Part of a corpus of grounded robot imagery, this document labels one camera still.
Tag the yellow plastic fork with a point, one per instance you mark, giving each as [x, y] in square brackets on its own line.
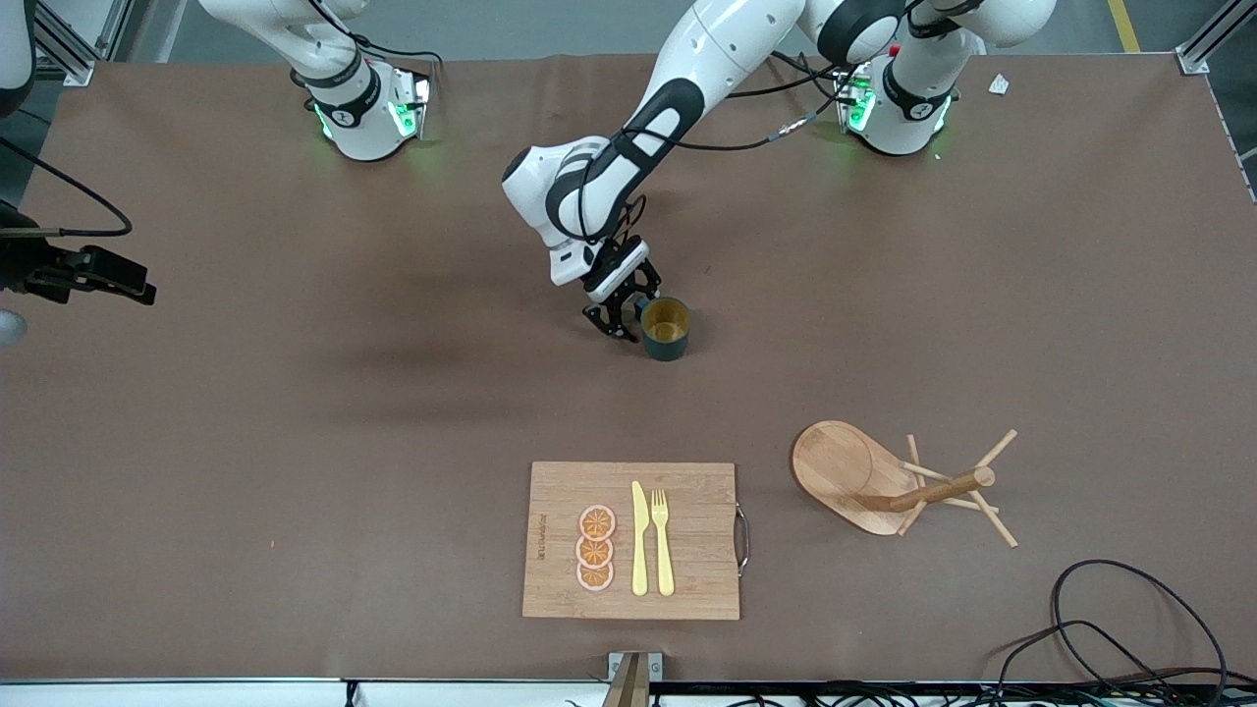
[664, 560]

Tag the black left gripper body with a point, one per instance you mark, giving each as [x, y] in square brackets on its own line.
[623, 266]

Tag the teal cup with yellow interior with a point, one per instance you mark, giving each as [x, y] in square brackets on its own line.
[666, 334]

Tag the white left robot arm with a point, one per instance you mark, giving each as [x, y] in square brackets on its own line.
[687, 59]

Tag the brown table mat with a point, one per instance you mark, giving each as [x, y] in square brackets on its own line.
[295, 442]

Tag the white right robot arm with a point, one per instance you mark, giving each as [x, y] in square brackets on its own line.
[363, 118]

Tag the small white paper scrap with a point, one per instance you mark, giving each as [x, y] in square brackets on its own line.
[999, 84]

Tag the metal table edge bracket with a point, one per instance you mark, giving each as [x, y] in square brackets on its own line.
[633, 678]

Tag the yellow plastic knife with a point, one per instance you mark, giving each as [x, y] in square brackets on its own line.
[639, 540]

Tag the wooden mug rack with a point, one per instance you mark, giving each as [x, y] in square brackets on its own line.
[845, 471]

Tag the aluminium frame profile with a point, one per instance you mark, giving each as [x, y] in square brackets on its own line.
[69, 54]
[1208, 44]

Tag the toy orange slice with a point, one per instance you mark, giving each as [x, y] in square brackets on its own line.
[597, 522]

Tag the white table edge rail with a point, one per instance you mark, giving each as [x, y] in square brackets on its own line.
[196, 692]

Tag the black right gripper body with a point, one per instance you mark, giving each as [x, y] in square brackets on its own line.
[29, 263]

